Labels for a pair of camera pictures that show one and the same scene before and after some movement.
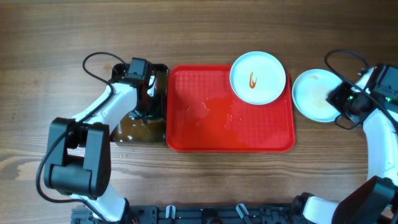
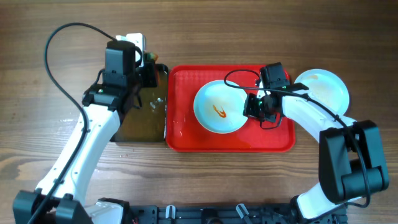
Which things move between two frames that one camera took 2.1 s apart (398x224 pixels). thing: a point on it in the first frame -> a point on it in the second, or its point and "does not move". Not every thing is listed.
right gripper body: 344,98 -> 258,108
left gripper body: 154,107 -> 147,73
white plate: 257,78 -> 218,108
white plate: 310,91 does not move
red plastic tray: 204,114 does not move
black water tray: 148,123 does not move
